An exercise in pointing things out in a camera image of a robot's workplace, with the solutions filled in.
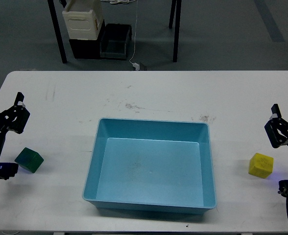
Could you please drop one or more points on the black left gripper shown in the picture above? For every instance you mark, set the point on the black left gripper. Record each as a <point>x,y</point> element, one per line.
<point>13,119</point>

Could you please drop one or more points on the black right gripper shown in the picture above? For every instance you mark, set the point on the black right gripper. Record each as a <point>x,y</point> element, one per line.
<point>277,132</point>

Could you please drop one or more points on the yellow block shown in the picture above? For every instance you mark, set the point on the yellow block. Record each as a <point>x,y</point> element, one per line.
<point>261,165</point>

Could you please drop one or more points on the green block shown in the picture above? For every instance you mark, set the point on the green block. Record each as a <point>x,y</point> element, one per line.
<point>29,160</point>

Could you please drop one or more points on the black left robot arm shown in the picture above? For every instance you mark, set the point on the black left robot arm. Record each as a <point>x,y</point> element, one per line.
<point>13,119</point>

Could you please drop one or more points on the light blue plastic box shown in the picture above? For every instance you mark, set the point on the light blue plastic box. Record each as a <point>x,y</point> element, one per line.
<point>150,165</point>

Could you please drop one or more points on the black crate under container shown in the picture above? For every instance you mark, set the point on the black crate under container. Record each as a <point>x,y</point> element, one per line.
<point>87,49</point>

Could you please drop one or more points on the black storage bin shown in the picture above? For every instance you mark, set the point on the black storage bin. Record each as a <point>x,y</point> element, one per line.
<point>115,41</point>

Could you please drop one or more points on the cream plastic container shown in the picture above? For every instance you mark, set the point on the cream plastic container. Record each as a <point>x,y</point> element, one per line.
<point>83,19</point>

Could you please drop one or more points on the black left table leg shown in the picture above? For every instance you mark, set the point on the black left table leg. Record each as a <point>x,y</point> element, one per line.
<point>57,31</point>

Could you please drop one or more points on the black table leg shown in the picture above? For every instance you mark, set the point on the black table leg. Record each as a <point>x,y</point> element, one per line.
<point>177,18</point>
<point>172,12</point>
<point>57,31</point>

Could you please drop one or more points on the white power adapter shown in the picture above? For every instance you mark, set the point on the white power adapter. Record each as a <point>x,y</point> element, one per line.
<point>136,66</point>

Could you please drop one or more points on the black right table leg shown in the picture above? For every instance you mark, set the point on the black right table leg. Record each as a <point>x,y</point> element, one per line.
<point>177,18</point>

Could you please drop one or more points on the black rear table leg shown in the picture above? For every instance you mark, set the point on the black rear table leg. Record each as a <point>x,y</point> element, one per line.
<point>172,12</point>

